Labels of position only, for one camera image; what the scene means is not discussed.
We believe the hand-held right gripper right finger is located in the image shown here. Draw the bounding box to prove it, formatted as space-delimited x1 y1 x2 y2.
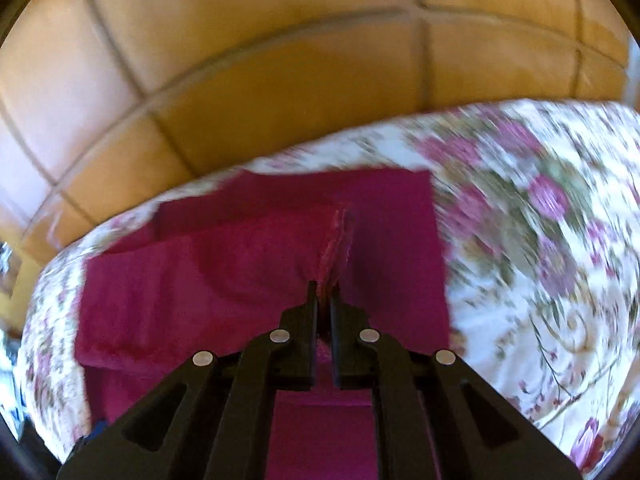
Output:
330 295 584 480

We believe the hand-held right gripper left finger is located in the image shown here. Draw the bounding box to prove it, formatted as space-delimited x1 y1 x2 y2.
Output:
56 280 319 480

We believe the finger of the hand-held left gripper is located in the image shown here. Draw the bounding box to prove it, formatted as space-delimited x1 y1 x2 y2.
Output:
74 420 109 461

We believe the maroon knit sweater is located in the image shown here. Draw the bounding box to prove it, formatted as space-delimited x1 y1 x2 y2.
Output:
75 167 453 480

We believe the floral bedspread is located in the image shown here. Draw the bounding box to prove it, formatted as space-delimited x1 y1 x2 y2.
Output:
12 100 640 478

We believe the wooden wardrobe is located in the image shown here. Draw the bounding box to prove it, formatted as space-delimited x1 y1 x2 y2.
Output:
0 0 636 271

